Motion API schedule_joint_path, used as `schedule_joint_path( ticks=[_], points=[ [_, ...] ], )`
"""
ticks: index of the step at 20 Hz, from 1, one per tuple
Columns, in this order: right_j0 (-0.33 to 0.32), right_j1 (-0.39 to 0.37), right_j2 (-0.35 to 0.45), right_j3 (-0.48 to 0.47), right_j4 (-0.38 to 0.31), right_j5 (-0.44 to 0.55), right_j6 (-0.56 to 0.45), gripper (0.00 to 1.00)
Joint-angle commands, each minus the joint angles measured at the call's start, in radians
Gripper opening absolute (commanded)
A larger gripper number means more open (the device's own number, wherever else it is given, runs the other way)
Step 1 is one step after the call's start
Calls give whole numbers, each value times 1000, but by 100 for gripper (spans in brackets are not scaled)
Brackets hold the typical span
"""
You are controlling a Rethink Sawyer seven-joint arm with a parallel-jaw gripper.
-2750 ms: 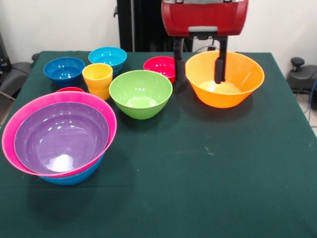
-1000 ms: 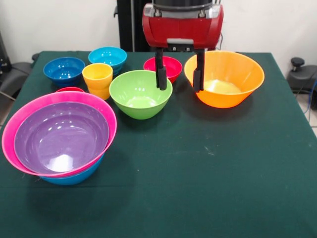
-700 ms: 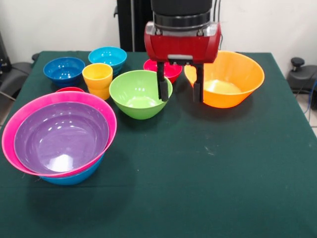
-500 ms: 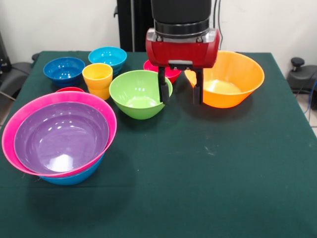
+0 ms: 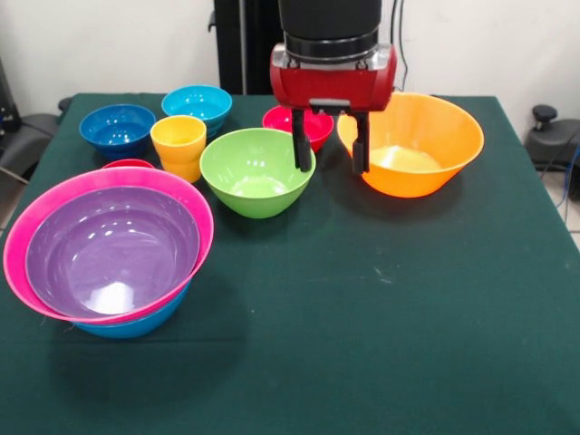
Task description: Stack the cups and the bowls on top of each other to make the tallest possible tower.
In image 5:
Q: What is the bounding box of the green bowl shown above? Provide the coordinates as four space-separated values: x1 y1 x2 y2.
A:
198 127 317 220

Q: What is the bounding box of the purple bowl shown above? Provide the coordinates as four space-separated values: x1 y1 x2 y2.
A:
24 185 201 319

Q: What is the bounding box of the dark green tablecloth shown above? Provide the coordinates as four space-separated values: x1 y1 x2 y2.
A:
0 92 580 435

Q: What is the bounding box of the yellow cup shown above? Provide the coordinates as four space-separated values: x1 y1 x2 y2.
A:
150 114 208 185

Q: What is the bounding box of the red cup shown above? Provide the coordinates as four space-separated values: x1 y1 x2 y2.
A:
101 158 156 170

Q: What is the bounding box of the large light blue bowl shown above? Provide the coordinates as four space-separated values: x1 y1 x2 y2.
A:
72 280 191 340

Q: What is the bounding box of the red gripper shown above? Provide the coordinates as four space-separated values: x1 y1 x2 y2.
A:
269 43 399 176

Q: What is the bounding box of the black chair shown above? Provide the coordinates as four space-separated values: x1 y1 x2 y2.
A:
0 56 63 185

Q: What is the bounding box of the small light blue bowl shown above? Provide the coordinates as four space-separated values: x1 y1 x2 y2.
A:
160 84 234 140

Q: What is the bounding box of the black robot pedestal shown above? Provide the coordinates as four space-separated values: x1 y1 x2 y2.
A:
208 0 285 96

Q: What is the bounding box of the black wall cable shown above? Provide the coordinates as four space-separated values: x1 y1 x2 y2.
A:
389 0 411 94

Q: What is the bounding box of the large orange bowl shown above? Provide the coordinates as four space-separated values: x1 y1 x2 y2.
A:
336 92 486 199

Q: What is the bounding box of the small dark blue bowl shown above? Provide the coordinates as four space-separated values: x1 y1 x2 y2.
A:
79 103 158 160

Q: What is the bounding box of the black knobbed device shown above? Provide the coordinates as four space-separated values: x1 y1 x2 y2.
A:
524 104 580 203

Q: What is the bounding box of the large pink bowl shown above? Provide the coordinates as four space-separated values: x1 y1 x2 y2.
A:
2 166 215 325

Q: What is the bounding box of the small red bowl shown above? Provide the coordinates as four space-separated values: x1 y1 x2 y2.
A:
261 104 335 154

